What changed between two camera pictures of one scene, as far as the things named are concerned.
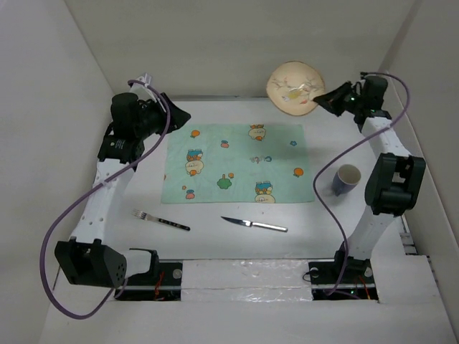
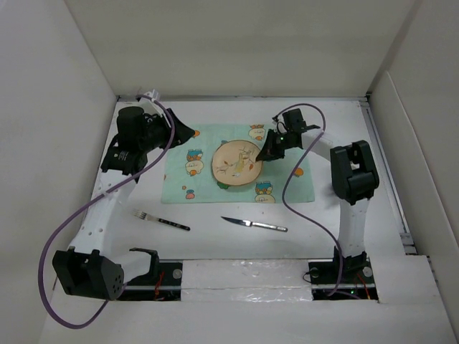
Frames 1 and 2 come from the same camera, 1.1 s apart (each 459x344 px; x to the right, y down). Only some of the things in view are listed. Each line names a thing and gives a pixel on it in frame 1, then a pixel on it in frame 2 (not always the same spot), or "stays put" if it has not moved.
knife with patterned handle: [260, 225] stays put
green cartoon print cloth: [240, 163] stays put
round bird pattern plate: [292, 86] to [234, 163]
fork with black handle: [147, 217] stays put
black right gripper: [331, 99] to [269, 151]
